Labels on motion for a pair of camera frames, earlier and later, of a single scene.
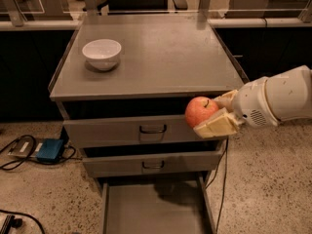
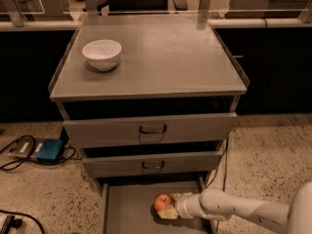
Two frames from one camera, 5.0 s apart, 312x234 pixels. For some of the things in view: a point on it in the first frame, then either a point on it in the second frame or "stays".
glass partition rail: [58, 7] stays
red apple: [199, 108] to [161, 200]
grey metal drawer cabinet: [123, 84] stays
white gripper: [250, 101] to [183, 205]
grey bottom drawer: [156, 206] stays
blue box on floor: [50, 149] stays
